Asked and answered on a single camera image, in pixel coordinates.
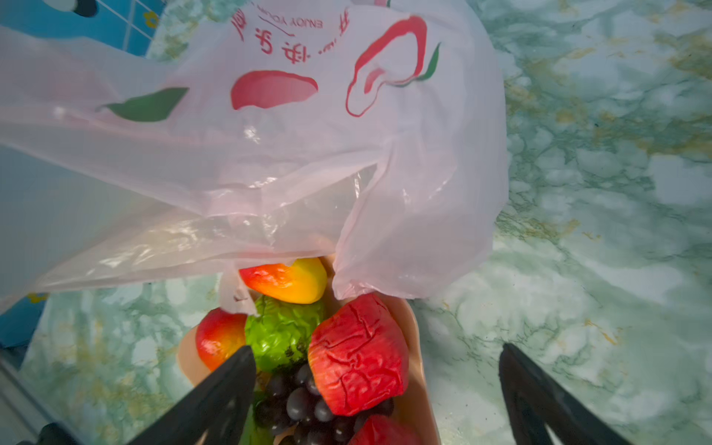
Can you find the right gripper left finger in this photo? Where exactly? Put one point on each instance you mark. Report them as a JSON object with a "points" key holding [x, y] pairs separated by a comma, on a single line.
{"points": [[214, 412]]}

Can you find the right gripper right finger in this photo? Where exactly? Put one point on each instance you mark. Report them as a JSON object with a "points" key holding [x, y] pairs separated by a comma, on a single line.
{"points": [[538, 406]]}

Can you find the red apple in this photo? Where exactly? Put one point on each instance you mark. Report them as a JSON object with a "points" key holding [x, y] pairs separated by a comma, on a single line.
{"points": [[220, 335]]}

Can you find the red crinkled strawberry fruit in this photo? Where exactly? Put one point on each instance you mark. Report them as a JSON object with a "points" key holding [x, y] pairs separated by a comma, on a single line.
{"points": [[359, 357]]}

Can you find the pink translucent plastic bag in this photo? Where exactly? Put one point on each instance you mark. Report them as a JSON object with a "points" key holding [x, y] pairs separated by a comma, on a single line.
{"points": [[372, 131]]}

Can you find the green grape leaf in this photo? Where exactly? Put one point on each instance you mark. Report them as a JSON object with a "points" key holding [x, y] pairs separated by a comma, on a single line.
{"points": [[253, 434]]}

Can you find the dark purple grape bunch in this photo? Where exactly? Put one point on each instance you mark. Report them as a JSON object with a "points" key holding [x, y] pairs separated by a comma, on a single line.
{"points": [[291, 408]]}

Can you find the green crinkled fruit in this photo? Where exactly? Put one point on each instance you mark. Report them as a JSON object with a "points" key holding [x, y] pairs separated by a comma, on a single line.
{"points": [[280, 333]]}

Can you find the red yellow mango top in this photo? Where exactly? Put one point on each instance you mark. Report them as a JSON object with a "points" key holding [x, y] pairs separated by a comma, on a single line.
{"points": [[302, 282]]}

